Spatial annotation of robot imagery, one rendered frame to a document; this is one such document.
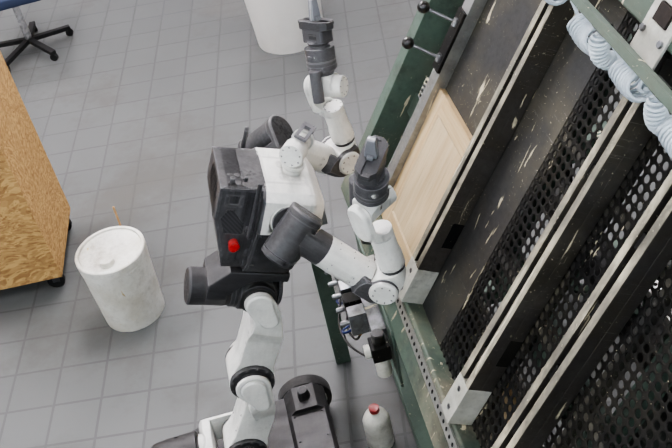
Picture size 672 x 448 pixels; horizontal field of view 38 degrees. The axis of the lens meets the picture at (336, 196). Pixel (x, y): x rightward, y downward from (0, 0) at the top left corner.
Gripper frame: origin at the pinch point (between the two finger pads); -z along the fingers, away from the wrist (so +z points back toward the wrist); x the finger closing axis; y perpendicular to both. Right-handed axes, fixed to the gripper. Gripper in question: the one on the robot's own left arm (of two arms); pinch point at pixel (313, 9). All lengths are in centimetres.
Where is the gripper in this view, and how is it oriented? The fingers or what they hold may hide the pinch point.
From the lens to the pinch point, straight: 283.6
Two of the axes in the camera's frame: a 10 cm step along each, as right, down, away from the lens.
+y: -7.3, 3.6, -5.8
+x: 6.7, 2.1, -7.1
